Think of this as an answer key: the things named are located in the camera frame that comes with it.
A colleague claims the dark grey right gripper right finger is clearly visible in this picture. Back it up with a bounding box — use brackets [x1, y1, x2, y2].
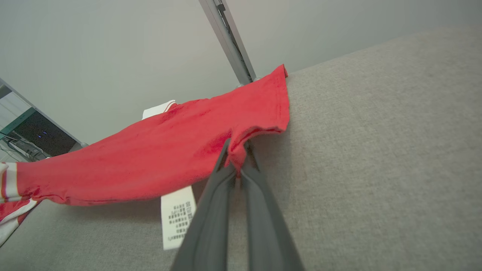
[240, 142, 305, 271]

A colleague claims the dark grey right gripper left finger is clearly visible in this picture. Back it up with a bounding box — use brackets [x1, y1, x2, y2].
[170, 139, 239, 271]

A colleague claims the red jersey with number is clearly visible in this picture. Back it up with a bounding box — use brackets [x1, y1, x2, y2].
[0, 64, 290, 251]

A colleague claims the grey double partition post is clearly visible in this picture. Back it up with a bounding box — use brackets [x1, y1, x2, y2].
[198, 0, 261, 86]

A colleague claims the dark screen panel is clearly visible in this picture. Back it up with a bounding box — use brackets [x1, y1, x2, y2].
[13, 111, 78, 157]

